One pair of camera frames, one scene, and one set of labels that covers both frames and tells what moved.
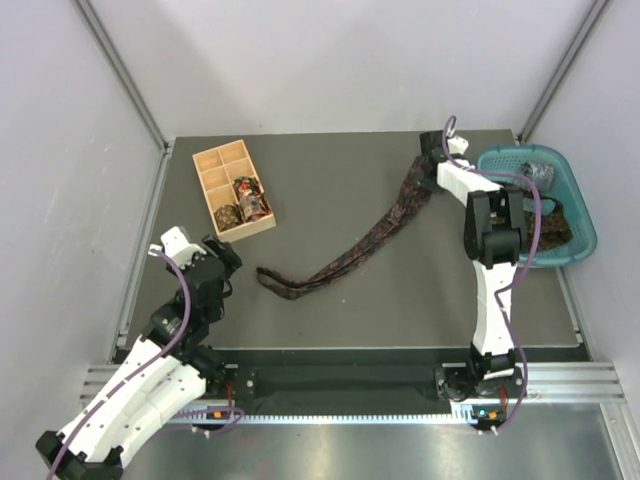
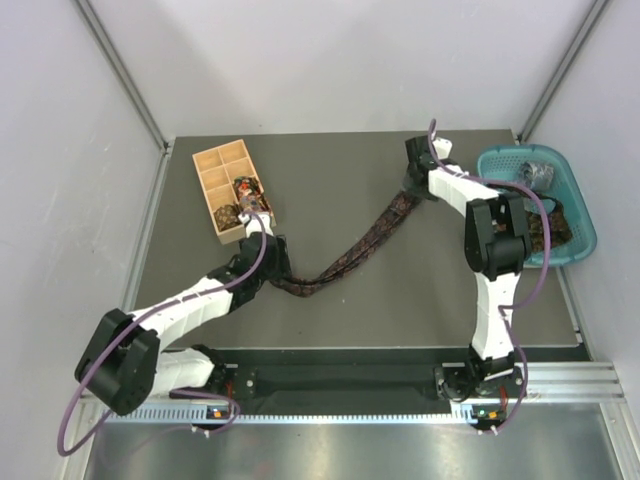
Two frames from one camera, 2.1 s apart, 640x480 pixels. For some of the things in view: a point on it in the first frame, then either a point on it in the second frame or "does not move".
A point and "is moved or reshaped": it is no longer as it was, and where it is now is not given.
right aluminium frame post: (562, 70) does not move
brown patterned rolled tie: (228, 216) does not move
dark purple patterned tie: (414, 192) is moved or reshaped
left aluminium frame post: (124, 72) does not move
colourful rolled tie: (252, 201) does not move
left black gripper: (225, 250) → (281, 263)
